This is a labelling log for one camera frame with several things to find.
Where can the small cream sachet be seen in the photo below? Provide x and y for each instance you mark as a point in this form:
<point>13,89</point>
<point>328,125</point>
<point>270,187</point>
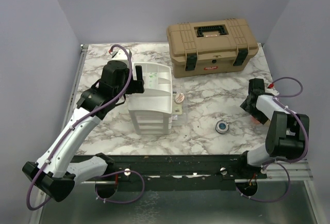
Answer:
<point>177,108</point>

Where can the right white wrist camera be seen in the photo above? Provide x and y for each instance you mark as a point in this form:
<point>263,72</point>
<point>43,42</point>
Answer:
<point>271,90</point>

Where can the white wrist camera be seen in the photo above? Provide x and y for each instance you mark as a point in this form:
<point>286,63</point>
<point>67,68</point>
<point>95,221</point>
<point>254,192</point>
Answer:
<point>271,90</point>
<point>118,58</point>

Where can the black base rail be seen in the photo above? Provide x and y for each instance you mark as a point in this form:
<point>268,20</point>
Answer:
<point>177,172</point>

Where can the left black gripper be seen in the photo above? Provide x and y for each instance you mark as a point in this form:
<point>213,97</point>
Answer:
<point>137,85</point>

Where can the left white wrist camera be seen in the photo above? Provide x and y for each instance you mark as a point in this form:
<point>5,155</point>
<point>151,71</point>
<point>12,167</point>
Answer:
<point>118,58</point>

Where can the orange round makeup sponge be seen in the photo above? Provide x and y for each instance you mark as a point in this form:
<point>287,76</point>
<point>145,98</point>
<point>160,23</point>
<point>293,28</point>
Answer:
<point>179,97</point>

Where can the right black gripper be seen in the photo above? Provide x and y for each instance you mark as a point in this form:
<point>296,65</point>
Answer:
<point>260,116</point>

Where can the white plastic drawer organizer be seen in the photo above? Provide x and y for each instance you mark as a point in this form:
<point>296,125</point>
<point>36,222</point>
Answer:
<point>152,111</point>

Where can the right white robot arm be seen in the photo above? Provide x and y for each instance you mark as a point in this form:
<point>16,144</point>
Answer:
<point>287,138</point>

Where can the round compact with lid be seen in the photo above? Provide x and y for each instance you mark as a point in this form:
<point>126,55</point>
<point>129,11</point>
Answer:
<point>222,127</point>

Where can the tan plastic toolbox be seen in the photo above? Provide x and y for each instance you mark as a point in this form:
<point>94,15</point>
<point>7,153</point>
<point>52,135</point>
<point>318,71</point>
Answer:
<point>210,47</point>

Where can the pink round makeup sponge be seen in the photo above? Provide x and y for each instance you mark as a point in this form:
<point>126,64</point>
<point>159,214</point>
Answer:
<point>255,121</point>

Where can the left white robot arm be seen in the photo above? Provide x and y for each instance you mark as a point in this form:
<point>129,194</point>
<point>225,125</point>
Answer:
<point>54,172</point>

